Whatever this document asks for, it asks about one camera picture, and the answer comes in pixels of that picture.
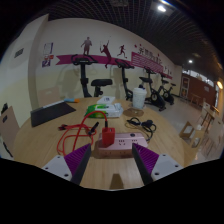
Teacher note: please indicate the group of wooden chairs and tables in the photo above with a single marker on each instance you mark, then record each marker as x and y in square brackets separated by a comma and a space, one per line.
[190, 130]

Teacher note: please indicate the brown round coaster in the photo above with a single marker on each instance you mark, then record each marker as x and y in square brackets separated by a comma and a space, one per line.
[131, 112]

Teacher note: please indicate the green wet wipes pack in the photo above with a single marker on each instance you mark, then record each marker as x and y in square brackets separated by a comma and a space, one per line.
[100, 110]

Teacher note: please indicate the round ceiling light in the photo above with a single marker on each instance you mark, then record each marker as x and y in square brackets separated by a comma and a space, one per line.
[220, 85]
[161, 8]
[190, 61]

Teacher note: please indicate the wall vent grille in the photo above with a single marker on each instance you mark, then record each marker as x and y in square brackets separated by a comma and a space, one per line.
[19, 53]

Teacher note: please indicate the black mouse pad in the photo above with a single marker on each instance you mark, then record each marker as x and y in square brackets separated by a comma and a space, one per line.
[50, 113]

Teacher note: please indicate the magenta wall banner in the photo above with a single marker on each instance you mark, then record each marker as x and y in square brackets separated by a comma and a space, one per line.
[66, 59]

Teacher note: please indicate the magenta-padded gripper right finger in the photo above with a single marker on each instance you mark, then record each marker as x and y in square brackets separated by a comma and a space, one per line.
[146, 158]

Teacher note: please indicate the white flat box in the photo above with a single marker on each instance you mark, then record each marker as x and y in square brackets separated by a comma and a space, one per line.
[106, 99]

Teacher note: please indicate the row of black exercise bikes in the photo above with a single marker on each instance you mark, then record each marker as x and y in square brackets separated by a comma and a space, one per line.
[83, 80]

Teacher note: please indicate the white lidded cup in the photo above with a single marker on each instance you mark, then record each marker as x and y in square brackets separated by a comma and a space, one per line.
[139, 98]

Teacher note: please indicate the red charger block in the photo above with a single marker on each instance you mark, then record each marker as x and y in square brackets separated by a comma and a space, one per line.
[108, 136]

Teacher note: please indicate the small blue and orange object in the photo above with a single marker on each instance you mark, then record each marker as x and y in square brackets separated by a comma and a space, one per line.
[71, 100]

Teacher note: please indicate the pink power strip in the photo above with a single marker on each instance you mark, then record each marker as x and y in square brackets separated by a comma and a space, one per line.
[123, 141]

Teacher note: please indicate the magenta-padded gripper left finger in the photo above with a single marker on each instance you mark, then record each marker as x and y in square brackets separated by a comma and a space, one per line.
[77, 158]

